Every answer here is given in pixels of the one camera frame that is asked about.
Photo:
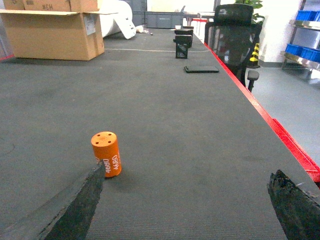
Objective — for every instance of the stainless steel shelf rack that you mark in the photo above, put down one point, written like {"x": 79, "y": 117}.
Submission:
{"x": 303, "y": 48}

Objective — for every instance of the black box behind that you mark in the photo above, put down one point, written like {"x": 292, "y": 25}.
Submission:
{"x": 185, "y": 30}

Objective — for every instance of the large cardboard box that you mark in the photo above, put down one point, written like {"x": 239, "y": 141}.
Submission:
{"x": 53, "y": 35}

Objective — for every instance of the black mesh office chair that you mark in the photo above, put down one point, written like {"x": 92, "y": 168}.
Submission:
{"x": 232, "y": 36}

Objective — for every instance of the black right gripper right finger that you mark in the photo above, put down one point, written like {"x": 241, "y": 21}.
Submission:
{"x": 297, "y": 212}

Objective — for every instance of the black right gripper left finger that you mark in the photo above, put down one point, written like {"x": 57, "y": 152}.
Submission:
{"x": 66, "y": 216}

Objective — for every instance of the upper cardboard box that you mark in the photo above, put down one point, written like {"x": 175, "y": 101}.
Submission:
{"x": 54, "y": 5}

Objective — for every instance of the black smartphone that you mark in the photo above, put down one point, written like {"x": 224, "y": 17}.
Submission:
{"x": 201, "y": 69}

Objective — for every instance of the black small stand box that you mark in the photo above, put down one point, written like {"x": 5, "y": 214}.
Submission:
{"x": 183, "y": 43}

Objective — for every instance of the orange cylindrical cap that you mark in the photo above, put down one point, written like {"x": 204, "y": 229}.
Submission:
{"x": 106, "y": 150}

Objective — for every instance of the grey plastic crate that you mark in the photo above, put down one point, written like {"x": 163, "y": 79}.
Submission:
{"x": 157, "y": 20}

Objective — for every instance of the white foam roll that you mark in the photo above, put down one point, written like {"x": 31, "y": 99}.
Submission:
{"x": 116, "y": 17}

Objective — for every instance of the red conveyor side rail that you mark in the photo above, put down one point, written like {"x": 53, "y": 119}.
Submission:
{"x": 309, "y": 165}

